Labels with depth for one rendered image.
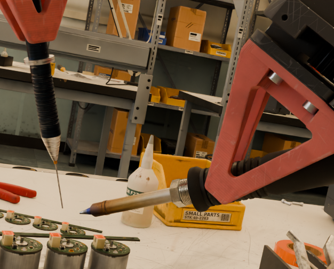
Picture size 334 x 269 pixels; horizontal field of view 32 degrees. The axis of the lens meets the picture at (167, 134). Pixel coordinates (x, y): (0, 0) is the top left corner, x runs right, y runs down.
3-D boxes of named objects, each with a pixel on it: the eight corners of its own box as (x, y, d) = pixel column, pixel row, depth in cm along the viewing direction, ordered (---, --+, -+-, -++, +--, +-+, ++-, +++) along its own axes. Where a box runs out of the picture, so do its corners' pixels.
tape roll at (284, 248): (317, 253, 65) (320, 243, 65) (339, 274, 59) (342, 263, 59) (267, 246, 64) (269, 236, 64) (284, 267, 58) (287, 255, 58)
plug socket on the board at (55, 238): (63, 247, 34) (65, 237, 34) (49, 247, 34) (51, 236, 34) (60, 243, 35) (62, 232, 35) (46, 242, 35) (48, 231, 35)
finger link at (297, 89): (150, 155, 28) (276, 0, 26) (195, 145, 35) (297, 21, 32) (254, 253, 27) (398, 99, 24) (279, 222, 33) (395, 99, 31)
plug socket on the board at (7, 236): (16, 246, 33) (18, 235, 33) (1, 245, 33) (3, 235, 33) (14, 241, 34) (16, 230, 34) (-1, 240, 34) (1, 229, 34)
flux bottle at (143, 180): (118, 216, 65) (134, 129, 63) (148, 220, 65) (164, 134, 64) (122, 226, 61) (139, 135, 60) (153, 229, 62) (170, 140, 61)
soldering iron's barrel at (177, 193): (89, 226, 33) (193, 206, 31) (83, 199, 33) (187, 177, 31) (101, 221, 34) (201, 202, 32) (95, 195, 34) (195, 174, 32)
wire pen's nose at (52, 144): (41, 160, 32) (37, 135, 32) (59, 155, 33) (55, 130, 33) (50, 165, 32) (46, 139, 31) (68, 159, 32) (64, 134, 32)
